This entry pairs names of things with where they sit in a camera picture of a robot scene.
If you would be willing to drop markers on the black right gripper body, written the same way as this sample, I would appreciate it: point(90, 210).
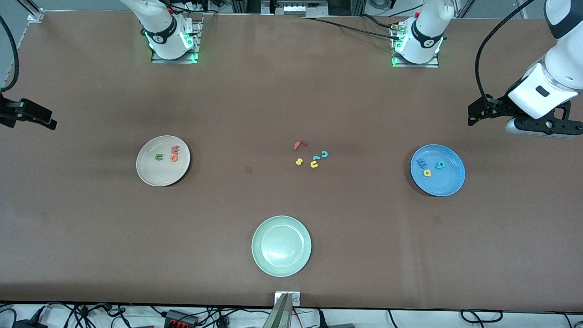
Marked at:
point(10, 111)

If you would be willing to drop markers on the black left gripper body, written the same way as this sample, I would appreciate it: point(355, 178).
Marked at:
point(498, 105)

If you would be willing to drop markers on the blue letter m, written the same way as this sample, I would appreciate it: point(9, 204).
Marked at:
point(421, 163)

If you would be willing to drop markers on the red letter w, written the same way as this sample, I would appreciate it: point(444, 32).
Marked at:
point(175, 149)

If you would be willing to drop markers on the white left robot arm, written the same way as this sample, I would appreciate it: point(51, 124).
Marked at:
point(426, 32)

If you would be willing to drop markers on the blue plate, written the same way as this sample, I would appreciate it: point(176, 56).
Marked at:
point(444, 184)

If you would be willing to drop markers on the beige brown plate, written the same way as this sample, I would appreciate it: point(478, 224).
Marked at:
point(157, 175)

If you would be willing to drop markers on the red letter f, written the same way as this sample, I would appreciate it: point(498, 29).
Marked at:
point(298, 145)

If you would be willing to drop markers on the grey equipment box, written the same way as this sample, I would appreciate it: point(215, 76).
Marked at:
point(296, 8)

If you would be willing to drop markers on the black orange power strip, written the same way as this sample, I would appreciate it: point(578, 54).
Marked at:
point(180, 319)

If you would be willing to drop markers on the pale green plate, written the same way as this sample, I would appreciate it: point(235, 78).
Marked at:
point(281, 246)

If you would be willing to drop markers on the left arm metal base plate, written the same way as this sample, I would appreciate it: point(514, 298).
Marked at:
point(432, 64)

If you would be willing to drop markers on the aluminium frame post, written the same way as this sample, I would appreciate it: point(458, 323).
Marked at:
point(31, 11)

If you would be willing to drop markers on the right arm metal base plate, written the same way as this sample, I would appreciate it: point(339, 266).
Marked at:
point(196, 41)

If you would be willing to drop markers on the aluminium camera mount profile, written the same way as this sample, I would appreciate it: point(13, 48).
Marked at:
point(284, 312)

